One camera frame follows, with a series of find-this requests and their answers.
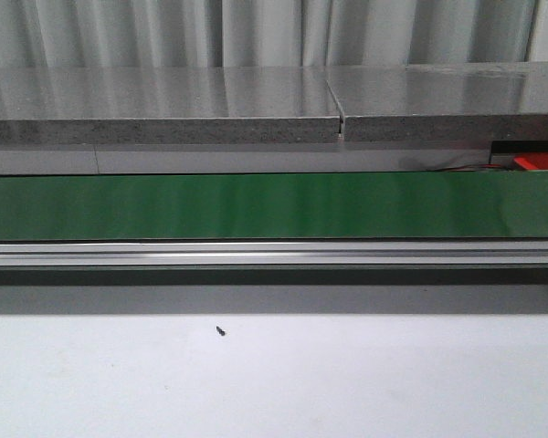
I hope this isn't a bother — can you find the white pleated curtain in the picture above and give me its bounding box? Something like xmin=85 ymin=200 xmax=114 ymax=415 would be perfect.
xmin=0 ymin=1 xmax=548 ymax=68

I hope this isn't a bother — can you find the grey stone counter slab right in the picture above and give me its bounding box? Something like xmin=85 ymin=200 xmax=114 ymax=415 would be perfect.
xmin=326 ymin=62 xmax=548 ymax=141

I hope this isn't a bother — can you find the red plastic tray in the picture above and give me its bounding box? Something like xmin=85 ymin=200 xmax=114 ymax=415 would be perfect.
xmin=513 ymin=152 xmax=548 ymax=171

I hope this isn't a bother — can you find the grey stone counter slab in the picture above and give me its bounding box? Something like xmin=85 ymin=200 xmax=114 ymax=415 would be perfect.
xmin=0 ymin=67 xmax=341 ymax=145
xmin=326 ymin=62 xmax=548 ymax=141

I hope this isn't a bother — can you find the grey stone counter slab left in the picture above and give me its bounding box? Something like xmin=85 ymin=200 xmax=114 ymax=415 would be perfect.
xmin=0 ymin=67 xmax=341 ymax=145

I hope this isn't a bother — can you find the aluminium conveyor frame rail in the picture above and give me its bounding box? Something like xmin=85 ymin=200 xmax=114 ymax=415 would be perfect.
xmin=0 ymin=240 xmax=548 ymax=315

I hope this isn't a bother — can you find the green conveyor belt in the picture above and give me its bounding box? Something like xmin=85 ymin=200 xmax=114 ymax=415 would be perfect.
xmin=0 ymin=172 xmax=548 ymax=241

